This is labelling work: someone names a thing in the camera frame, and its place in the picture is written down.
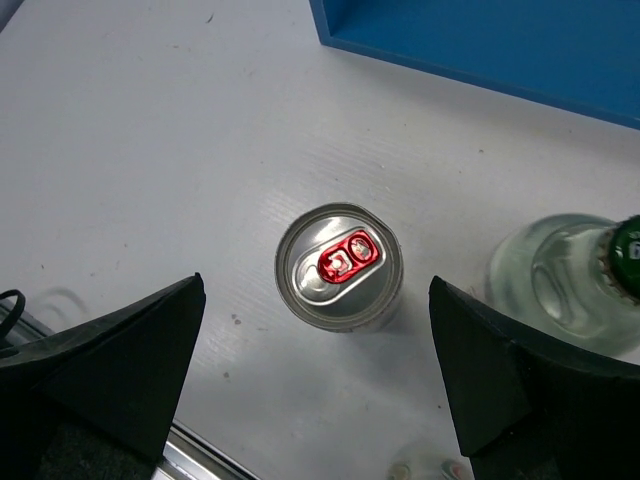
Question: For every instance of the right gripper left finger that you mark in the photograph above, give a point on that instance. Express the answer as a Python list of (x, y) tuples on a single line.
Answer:
[(97, 401)]

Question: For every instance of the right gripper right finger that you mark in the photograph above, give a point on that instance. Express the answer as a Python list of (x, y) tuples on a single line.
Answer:
[(526, 405)]

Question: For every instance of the clear glass bottle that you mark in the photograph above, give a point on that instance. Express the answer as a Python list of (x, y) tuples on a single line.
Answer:
[(574, 277)]

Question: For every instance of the energy drink can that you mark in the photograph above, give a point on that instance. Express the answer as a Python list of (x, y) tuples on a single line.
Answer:
[(339, 268)]

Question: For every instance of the blue and yellow shelf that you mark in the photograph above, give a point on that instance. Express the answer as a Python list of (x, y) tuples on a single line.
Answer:
[(579, 56)]

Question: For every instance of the aluminium rail front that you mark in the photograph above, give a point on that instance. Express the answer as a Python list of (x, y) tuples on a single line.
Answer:
[(186, 456)]

